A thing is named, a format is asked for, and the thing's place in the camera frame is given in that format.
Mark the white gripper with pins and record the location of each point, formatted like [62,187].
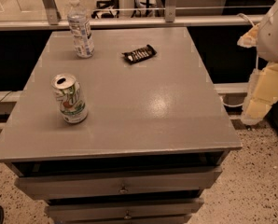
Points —
[275,36]

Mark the black rxbar chocolate bar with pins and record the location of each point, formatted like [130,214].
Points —
[139,55]

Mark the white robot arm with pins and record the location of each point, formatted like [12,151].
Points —
[267,44]

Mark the white green 7up can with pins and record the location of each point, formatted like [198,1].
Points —
[69,97]

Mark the grey drawer cabinet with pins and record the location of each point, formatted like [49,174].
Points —
[161,113]

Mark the grey upper drawer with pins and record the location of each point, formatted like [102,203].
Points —
[108,184]

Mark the grey drawer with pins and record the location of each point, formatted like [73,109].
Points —
[116,211]
[108,184]

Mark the black office chair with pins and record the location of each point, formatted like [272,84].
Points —
[105,9]

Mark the metal upper drawer knob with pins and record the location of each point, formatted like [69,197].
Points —
[123,190]

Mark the metal drawer knob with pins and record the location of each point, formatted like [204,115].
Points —
[127,216]
[123,190]

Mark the clear plastic water bottle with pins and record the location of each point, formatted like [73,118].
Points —
[79,24]

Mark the metal lower drawer knob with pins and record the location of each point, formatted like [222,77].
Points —
[127,216]

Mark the grey lower drawer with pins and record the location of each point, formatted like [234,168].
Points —
[116,211]

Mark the metal railing frame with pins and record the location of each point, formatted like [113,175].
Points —
[52,14]

